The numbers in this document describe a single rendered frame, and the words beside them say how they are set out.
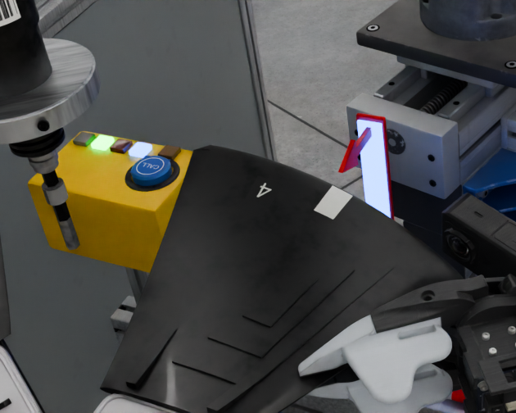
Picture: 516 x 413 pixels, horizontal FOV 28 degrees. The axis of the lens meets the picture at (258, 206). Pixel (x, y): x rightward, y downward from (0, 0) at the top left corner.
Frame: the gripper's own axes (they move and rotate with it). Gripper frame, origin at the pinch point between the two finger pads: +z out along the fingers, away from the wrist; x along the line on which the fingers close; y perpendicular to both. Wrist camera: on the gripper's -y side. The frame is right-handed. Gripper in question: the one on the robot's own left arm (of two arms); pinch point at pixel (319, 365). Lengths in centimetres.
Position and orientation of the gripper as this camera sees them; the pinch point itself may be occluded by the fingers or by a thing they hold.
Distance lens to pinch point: 65.3
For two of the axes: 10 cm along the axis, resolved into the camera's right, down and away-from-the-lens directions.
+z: -9.7, 2.2, -0.3
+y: 1.8, 6.7, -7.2
